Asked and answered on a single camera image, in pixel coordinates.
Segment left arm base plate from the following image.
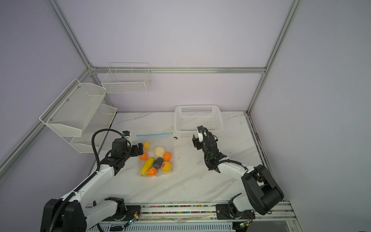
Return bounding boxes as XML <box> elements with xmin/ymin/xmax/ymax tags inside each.
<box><xmin>112</xmin><ymin>205</ymin><xmax>141</xmax><ymax>221</ymax></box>

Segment orange tangerine back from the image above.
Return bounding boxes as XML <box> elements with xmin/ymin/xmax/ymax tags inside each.
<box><xmin>163</xmin><ymin>152</ymin><xmax>172</xmax><ymax>162</ymax></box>

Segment white wire wall basket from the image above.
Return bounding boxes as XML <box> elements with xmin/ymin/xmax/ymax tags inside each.
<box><xmin>101</xmin><ymin>62</ymin><xmax>152</xmax><ymax>94</ymax></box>

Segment black avocado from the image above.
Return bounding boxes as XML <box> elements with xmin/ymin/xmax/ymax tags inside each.
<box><xmin>153</xmin><ymin>157</ymin><xmax>164</xmax><ymax>170</ymax></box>

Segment orange tangerine front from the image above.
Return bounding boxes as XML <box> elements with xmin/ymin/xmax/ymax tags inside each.
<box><xmin>146</xmin><ymin>167</ymin><xmax>157</xmax><ymax>177</ymax></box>

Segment small yellow lemon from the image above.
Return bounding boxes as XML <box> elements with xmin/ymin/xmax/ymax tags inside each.
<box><xmin>143</xmin><ymin>141</ymin><xmax>150</xmax><ymax>150</ymax></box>

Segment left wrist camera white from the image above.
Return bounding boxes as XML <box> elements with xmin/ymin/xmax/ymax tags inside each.
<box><xmin>122</xmin><ymin>130</ymin><xmax>132</xmax><ymax>144</ymax></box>

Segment lower white mesh shelf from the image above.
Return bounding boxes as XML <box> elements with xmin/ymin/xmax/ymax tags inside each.
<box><xmin>69</xmin><ymin>104</ymin><xmax>117</xmax><ymax>153</ymax></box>

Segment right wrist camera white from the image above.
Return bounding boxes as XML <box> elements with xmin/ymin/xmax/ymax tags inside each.
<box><xmin>198</xmin><ymin>130</ymin><xmax>203</xmax><ymax>143</ymax></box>

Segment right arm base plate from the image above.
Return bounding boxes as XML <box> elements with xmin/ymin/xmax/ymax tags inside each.
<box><xmin>215</xmin><ymin>204</ymin><xmax>256</xmax><ymax>220</ymax></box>

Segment aluminium front rail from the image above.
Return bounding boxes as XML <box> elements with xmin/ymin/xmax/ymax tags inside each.
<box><xmin>83</xmin><ymin>200</ymin><xmax>298</xmax><ymax>224</ymax></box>

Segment upper white mesh shelf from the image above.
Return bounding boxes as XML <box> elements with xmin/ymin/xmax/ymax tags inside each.
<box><xmin>39</xmin><ymin>79</ymin><xmax>107</xmax><ymax>137</ymax></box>

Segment white mesh shelf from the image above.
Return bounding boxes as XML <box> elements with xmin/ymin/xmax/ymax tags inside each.
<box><xmin>39</xmin><ymin>79</ymin><xmax>107</xmax><ymax>137</ymax></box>
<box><xmin>69</xmin><ymin>104</ymin><xmax>117</xmax><ymax>153</ymax></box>

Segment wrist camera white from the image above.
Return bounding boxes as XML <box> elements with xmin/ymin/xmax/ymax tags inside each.
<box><xmin>122</xmin><ymin>130</ymin><xmax>132</xmax><ymax>144</ymax></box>
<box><xmin>198</xmin><ymin>130</ymin><xmax>203</xmax><ymax>143</ymax></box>

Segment white garlic bulb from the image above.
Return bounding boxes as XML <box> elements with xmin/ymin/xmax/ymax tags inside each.
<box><xmin>154</xmin><ymin>146</ymin><xmax>165</xmax><ymax>158</ymax></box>

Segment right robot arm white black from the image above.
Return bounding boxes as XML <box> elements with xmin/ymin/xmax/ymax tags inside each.
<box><xmin>192</xmin><ymin>126</ymin><xmax>284</xmax><ymax>219</ymax></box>

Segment white plastic perforated basket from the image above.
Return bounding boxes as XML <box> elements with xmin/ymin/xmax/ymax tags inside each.
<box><xmin>174</xmin><ymin>105</ymin><xmax>224</xmax><ymax>136</ymax></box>

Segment orange tangerine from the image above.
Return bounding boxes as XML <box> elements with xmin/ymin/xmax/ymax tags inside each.
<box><xmin>146</xmin><ymin>167</ymin><xmax>157</xmax><ymax>177</ymax></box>
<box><xmin>140</xmin><ymin>152</ymin><xmax>149</xmax><ymax>161</ymax></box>
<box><xmin>163</xmin><ymin>152</ymin><xmax>172</xmax><ymax>162</ymax></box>

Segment round yellow fruit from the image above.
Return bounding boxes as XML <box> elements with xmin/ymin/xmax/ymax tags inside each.
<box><xmin>161</xmin><ymin>161</ymin><xmax>173</xmax><ymax>173</ymax></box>

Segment clear zip top bag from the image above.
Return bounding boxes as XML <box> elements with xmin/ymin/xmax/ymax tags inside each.
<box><xmin>136</xmin><ymin>132</ymin><xmax>175</xmax><ymax>178</ymax></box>

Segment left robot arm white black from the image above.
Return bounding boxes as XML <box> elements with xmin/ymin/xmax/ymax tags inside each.
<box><xmin>40</xmin><ymin>137</ymin><xmax>144</xmax><ymax>232</ymax></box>

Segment black corrugated cable left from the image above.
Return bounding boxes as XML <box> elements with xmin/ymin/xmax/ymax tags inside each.
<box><xmin>47</xmin><ymin>128</ymin><xmax>125</xmax><ymax>232</ymax></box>

